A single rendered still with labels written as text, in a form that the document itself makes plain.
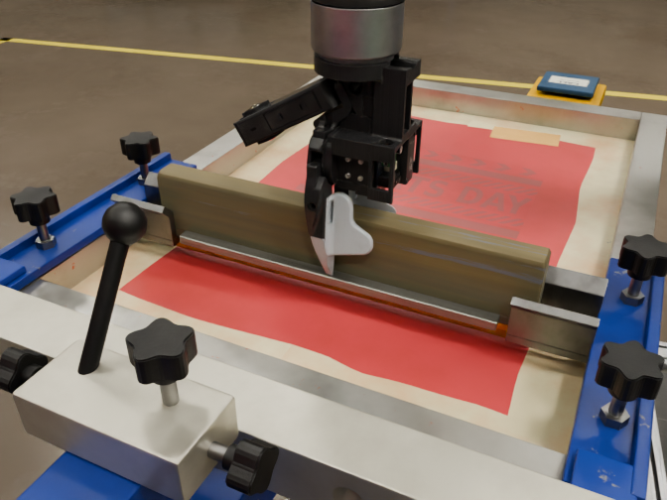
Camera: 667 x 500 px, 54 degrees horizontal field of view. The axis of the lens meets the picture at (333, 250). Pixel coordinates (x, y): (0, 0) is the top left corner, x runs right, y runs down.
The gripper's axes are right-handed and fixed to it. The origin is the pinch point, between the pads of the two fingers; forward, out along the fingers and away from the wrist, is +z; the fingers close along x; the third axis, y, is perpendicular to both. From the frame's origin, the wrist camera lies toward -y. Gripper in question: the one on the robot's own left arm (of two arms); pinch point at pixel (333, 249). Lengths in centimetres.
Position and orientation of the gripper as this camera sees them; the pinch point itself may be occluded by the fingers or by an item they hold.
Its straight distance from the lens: 65.6
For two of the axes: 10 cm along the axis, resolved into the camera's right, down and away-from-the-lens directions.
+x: 4.3, -4.9, 7.6
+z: 0.0, 8.4, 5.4
